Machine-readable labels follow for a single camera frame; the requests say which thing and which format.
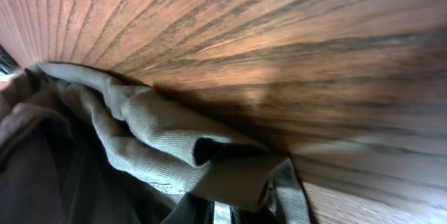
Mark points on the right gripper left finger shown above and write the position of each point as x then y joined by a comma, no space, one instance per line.
191,210

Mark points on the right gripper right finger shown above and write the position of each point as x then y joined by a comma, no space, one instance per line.
262,216

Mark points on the grey shorts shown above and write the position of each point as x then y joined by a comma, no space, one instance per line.
80,146

